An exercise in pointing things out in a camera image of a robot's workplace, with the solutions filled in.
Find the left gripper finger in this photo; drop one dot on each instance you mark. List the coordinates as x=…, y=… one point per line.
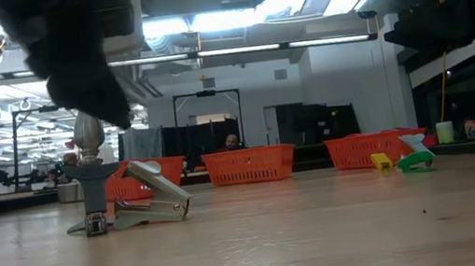
x=91, y=103

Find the pale green container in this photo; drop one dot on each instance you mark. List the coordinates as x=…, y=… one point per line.
x=445, y=132

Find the long ceiling light fixture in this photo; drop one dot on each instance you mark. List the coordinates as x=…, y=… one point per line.
x=239, y=50

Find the grey staple remover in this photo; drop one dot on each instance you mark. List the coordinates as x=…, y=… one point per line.
x=155, y=183

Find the person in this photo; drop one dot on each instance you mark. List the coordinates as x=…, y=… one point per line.
x=232, y=142

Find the green mini stapler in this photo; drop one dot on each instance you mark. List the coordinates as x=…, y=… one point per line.
x=412, y=162

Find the black gantry frame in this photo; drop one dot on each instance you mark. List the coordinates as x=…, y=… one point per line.
x=205, y=93

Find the black partition panel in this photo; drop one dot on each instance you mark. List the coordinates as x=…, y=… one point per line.
x=200, y=138
x=311, y=122

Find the orange plastic basket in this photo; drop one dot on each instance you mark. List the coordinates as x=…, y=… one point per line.
x=354, y=153
x=173, y=173
x=249, y=166

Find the yellow mini stapler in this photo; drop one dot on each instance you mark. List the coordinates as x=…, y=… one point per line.
x=382, y=161

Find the grey cloth cover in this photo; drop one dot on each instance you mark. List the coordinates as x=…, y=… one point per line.
x=142, y=142

